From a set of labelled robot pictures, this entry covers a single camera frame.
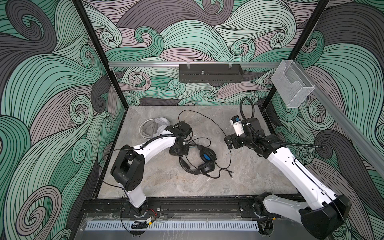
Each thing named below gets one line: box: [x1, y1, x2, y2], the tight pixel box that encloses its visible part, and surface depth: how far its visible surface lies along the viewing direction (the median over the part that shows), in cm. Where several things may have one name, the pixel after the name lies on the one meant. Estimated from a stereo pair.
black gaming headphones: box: [179, 143, 218, 175], surface depth 85 cm
